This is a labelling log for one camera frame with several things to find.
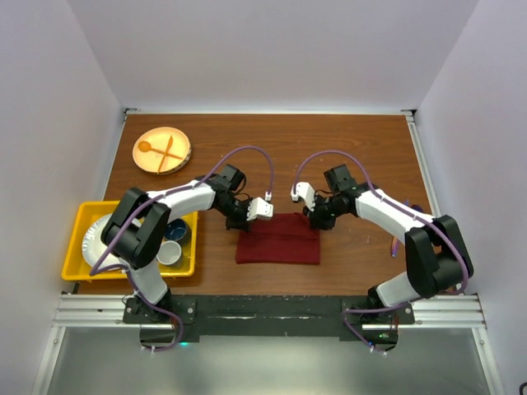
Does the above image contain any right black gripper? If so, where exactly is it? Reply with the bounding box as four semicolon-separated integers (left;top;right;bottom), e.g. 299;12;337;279
302;193;347;231

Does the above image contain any dark red cloth napkin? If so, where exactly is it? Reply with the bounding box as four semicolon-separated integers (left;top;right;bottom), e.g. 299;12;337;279
236;212;320;265

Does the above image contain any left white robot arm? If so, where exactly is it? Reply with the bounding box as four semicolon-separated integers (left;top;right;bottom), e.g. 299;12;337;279
91;165;255;323

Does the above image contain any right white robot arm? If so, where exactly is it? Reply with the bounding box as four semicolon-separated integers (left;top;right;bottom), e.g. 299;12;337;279
291;165;473;323

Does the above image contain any dark blue mug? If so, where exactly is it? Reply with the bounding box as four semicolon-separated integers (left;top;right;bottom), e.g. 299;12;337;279
164;218;192;245

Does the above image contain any grey white mug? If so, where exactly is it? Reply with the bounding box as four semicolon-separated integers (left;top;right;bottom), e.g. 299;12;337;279
156;240;183;267

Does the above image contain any purple iridescent utensil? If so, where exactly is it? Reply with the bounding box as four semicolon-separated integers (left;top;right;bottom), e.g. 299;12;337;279
404;200;424;213

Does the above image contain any orange plastic fork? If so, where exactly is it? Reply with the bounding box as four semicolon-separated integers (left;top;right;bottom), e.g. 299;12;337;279
157;135;174;174

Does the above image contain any orange round plate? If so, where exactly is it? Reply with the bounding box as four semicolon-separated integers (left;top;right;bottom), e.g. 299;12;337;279
132;127;192;175

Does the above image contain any orange plastic spoon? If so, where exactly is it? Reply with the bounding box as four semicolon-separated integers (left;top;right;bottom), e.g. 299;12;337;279
138;141;182;160

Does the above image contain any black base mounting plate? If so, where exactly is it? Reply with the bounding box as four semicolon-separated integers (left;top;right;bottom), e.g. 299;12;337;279
122;294;415;344

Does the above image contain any white paper plate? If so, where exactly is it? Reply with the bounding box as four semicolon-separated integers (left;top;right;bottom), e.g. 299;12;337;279
82;214;119;272

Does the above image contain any yellow plastic bin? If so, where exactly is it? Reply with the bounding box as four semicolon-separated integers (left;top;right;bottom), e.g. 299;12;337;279
61;201;198;282

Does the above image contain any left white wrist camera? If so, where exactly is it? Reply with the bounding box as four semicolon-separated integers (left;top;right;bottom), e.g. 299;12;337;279
246;197;274;222

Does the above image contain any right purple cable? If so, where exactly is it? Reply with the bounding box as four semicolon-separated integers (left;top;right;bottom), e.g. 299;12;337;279
294;149;471;354

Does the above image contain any purple cable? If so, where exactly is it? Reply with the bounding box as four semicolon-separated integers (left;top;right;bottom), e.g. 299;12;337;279
88;146;275;353
294;149;471;354

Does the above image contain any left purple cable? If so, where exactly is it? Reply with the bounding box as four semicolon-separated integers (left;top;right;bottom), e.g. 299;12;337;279
88;146;275;353

